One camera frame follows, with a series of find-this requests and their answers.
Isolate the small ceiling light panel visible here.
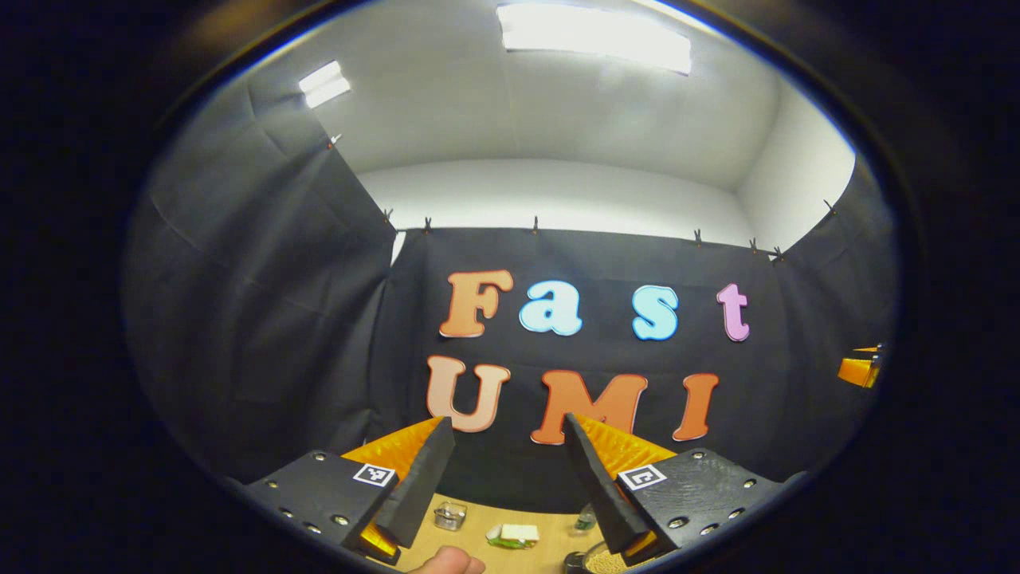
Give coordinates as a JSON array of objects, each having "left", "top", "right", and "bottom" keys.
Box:
[{"left": 298, "top": 60, "right": 352, "bottom": 110}]

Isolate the black backdrop cloth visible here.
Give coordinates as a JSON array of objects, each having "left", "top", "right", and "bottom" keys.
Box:
[{"left": 124, "top": 80, "right": 901, "bottom": 515}]

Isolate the large ceiling light panel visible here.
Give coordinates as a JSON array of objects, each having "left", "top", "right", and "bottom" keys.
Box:
[{"left": 496, "top": 2, "right": 692, "bottom": 77}]

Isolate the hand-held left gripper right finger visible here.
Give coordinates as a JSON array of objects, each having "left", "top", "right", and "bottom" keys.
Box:
[{"left": 562, "top": 411, "right": 810, "bottom": 568}]

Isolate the row of cloth clips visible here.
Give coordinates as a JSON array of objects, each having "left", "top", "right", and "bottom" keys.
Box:
[{"left": 327, "top": 132, "right": 839, "bottom": 264}]

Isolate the sandwich with lettuce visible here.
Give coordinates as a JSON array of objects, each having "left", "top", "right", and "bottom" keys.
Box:
[{"left": 486, "top": 523, "right": 540, "bottom": 549}]

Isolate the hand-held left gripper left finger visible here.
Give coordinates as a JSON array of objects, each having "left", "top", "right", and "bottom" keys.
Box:
[{"left": 227, "top": 415, "right": 457, "bottom": 567}]

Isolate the steel pot with black handle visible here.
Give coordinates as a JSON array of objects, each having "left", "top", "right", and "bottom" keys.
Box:
[{"left": 564, "top": 541, "right": 638, "bottom": 574}]

